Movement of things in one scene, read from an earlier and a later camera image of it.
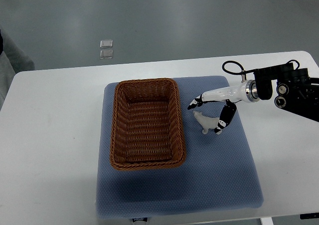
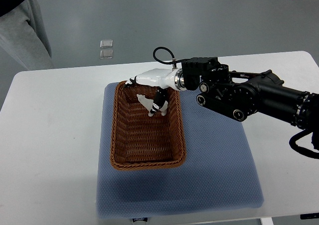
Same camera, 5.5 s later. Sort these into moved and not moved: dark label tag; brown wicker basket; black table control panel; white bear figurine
Moved: white bear figurine
Not moved: brown wicker basket; dark label tag; black table control panel
